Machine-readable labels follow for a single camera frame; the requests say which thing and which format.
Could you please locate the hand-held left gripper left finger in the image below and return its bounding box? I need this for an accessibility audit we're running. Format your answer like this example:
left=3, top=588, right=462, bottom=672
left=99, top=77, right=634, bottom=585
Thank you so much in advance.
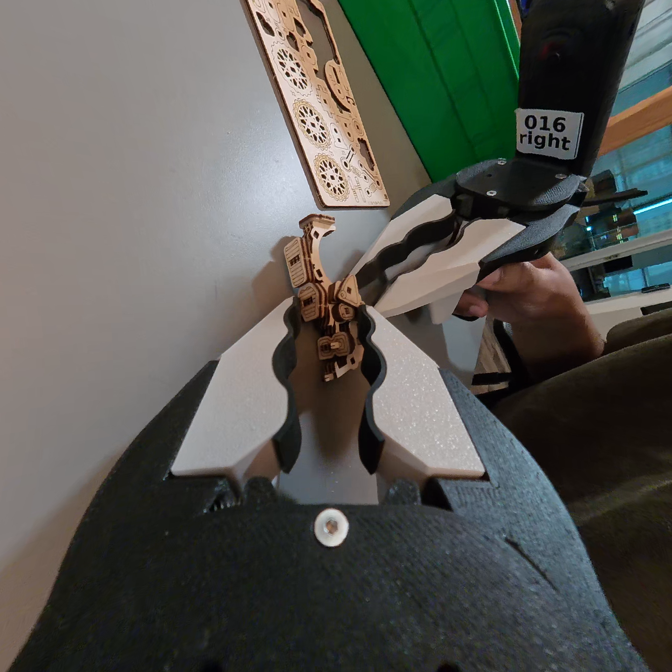
left=170, top=296, right=302, bottom=490

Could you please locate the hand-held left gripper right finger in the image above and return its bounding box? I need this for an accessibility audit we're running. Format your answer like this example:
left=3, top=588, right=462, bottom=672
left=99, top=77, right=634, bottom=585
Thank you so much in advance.
left=358, top=304, right=487, bottom=486

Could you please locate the person's right hand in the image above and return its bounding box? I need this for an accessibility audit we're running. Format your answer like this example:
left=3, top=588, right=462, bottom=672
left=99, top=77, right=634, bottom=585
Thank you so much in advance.
left=453, top=253, right=606, bottom=359

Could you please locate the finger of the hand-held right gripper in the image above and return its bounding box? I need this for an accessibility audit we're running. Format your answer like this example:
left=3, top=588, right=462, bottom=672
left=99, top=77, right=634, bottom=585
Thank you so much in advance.
left=349, top=194, right=457, bottom=288
left=374, top=217, right=527, bottom=319

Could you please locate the green plastic bin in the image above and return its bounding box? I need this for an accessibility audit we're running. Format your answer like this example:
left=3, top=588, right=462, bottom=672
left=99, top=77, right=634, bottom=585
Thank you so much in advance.
left=336, top=0, right=526, bottom=182

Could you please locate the wooden gear parts sheet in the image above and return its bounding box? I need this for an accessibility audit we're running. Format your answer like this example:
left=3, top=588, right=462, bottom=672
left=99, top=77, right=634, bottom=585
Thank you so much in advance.
left=244, top=0, right=390, bottom=208

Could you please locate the wooden puzzle model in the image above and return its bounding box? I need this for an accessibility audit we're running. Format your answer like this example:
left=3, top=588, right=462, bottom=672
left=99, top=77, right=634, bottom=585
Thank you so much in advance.
left=283, top=214, right=365, bottom=384

